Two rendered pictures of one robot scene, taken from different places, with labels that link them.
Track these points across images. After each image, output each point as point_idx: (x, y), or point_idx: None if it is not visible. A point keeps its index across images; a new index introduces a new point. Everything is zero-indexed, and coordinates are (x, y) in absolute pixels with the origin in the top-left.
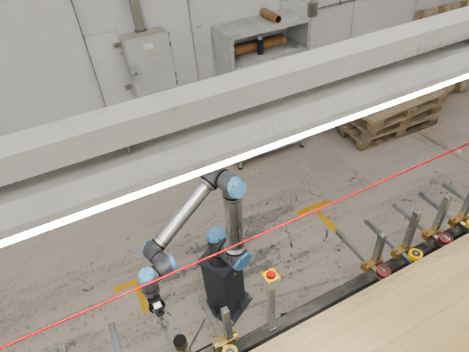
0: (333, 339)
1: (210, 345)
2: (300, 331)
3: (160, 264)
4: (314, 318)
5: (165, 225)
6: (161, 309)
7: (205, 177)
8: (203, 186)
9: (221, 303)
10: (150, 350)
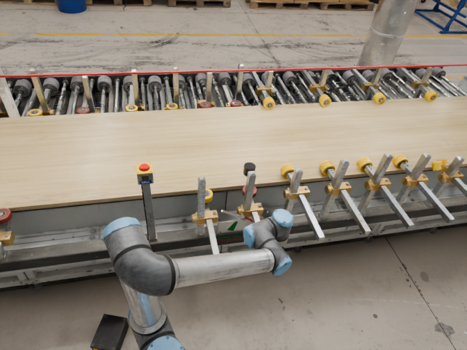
0: (112, 178)
1: (219, 241)
2: (135, 190)
3: (265, 223)
4: (115, 196)
5: (254, 258)
6: None
7: (166, 262)
8: (176, 260)
9: None
10: None
